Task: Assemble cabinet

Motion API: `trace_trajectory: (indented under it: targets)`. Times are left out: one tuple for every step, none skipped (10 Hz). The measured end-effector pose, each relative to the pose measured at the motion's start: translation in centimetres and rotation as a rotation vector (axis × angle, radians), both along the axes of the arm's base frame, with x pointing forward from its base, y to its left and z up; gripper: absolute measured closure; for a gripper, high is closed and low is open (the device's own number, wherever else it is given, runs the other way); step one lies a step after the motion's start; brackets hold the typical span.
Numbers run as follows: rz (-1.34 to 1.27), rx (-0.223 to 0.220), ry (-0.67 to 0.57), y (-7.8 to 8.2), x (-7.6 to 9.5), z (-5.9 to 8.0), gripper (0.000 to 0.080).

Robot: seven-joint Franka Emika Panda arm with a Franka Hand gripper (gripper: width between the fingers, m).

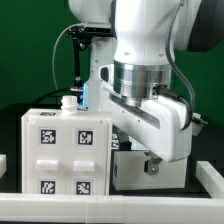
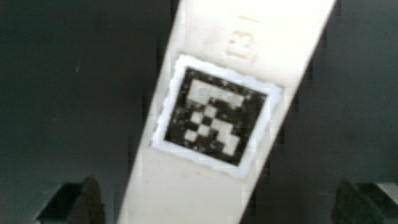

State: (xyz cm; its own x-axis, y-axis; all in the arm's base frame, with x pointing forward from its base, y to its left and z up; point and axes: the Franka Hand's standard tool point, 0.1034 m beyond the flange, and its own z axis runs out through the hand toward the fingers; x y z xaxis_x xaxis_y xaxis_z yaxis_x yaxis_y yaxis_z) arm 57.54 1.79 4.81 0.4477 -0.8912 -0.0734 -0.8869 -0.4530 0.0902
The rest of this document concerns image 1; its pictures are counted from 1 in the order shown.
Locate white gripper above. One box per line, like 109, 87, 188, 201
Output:
99, 64, 192, 175

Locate white cabinet top block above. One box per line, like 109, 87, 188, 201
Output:
112, 151, 187, 190

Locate white cabinet door panel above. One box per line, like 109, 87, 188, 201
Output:
66, 125, 110, 196

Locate white cabinet body box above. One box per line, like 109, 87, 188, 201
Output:
21, 96, 112, 195

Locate white small door panel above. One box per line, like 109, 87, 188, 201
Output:
22, 125, 66, 195

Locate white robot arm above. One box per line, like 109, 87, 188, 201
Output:
69, 0, 218, 175

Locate white flat marker plate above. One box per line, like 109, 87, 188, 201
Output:
111, 134, 120, 150

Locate white block at left edge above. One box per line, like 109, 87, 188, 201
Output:
0, 154, 7, 179

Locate grey braided camera cable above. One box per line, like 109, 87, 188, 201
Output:
154, 0, 196, 131

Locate white front rail bar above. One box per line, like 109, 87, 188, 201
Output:
0, 161, 224, 224

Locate black base cables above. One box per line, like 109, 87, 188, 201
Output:
31, 87, 83, 105

